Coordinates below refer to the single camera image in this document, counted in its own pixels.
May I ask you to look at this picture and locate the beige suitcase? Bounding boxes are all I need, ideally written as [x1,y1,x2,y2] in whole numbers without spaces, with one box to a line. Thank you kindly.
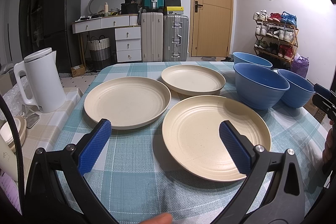
[141,12,163,62]

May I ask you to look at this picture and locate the stack of shoe boxes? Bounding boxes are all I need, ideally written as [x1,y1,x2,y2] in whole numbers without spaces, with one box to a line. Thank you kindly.
[164,0,184,15]

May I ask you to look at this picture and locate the purple bag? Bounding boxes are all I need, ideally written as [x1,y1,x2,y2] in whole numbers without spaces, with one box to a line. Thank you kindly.
[290,54,309,78]

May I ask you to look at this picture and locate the white electric kettle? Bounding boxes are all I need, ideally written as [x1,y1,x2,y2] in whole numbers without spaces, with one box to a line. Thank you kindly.
[14,47,66,113]

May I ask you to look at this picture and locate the left hand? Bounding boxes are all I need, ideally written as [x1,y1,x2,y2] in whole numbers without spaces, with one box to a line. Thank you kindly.
[139,213,173,224]

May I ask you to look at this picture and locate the black cable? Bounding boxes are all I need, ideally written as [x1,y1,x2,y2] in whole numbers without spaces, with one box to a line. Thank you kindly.
[0,95,26,214]

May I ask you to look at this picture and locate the woven laundry basket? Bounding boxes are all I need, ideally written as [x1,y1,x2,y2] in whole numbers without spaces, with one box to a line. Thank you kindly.
[89,35,112,70]

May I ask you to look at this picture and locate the beige bowls on side table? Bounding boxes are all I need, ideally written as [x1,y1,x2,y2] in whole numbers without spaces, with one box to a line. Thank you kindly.
[0,116,28,152]

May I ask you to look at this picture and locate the right hand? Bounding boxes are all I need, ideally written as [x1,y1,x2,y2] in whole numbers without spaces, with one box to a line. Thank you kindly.
[322,128,333,164]

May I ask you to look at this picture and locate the black bag on desk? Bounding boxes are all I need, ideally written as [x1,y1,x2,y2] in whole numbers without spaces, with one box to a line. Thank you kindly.
[121,0,138,14]

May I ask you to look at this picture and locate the white drawer desk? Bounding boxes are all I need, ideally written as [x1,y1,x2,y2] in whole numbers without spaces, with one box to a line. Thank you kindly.
[72,14,142,63]

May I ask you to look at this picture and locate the silver suitcase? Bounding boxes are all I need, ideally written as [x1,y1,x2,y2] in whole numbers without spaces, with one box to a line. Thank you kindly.
[163,14,189,61]

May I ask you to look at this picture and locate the wooden door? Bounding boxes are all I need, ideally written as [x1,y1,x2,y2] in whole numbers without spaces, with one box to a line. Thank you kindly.
[189,0,234,57]

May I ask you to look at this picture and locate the black refrigerator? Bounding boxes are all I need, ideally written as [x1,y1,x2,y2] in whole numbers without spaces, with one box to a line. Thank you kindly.
[43,0,82,73]

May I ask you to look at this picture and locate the large blue bowl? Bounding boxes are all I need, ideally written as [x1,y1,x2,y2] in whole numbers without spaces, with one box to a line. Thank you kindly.
[234,63,290,110]

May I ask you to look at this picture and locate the bamboo shoe rack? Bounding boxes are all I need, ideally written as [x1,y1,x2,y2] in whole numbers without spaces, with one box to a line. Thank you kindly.
[253,20,299,69]

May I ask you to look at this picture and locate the small cardboard box on floor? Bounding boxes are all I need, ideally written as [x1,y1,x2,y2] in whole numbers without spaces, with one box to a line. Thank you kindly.
[71,64,85,77]

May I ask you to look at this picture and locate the blue bowl back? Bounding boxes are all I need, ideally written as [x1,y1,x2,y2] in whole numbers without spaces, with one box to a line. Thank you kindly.
[232,52,273,69]

